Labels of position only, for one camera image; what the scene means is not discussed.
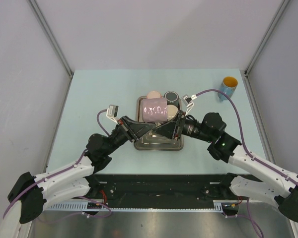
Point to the left aluminium frame post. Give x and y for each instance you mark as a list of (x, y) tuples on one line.
[(38, 13)]

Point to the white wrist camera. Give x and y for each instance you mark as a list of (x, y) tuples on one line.
[(188, 101), (112, 112)]

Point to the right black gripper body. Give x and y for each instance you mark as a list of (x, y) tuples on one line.
[(181, 121)]

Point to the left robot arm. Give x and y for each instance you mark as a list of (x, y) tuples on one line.
[(36, 193)]

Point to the blue butterfly mug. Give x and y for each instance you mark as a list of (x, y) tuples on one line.
[(227, 88)]

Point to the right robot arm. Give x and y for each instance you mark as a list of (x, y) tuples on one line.
[(276, 186)]

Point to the aluminium frame post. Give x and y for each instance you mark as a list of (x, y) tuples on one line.
[(38, 13), (267, 35)]

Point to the cream mug black handle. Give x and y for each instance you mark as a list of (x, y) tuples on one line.
[(171, 111)]

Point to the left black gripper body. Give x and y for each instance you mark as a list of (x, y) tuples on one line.
[(125, 128)]

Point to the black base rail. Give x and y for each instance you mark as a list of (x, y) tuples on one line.
[(163, 190)]

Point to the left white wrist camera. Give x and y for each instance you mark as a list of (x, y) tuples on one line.
[(112, 112)]

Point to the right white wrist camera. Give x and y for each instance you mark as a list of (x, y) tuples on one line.
[(188, 101)]

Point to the white slotted cable duct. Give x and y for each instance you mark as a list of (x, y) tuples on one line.
[(215, 206)]

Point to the pink orange mug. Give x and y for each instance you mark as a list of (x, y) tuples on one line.
[(153, 95)]

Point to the dark grey mug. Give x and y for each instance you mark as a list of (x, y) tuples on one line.
[(172, 98)]

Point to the purple mug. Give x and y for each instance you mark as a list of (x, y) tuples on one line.
[(154, 110)]

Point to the right aluminium frame post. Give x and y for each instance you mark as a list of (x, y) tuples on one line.
[(267, 35)]

